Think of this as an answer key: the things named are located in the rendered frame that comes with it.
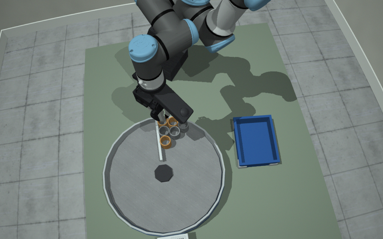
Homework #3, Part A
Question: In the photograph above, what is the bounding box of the grey round turntable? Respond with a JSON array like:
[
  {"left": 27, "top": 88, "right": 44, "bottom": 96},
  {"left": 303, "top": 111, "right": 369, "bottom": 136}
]
[{"left": 103, "top": 118, "right": 225, "bottom": 239}]

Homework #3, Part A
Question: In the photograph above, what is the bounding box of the grey metal sleeve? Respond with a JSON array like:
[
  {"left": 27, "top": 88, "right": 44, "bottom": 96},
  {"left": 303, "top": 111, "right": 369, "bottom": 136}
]
[
  {"left": 158, "top": 126, "right": 170, "bottom": 137},
  {"left": 169, "top": 126, "right": 181, "bottom": 140},
  {"left": 178, "top": 121, "right": 189, "bottom": 133}
]

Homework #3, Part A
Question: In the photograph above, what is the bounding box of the blue rectangular crate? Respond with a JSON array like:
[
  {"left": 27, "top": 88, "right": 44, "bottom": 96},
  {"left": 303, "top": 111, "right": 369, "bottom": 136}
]
[{"left": 232, "top": 115, "right": 280, "bottom": 169}]

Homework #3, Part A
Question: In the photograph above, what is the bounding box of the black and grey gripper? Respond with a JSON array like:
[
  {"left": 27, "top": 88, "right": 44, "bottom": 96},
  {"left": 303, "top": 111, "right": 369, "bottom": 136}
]
[{"left": 132, "top": 72, "right": 170, "bottom": 122}]

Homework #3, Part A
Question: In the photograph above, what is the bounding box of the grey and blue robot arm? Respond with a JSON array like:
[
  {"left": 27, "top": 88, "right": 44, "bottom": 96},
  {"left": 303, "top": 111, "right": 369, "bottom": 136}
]
[{"left": 128, "top": 0, "right": 271, "bottom": 124}]

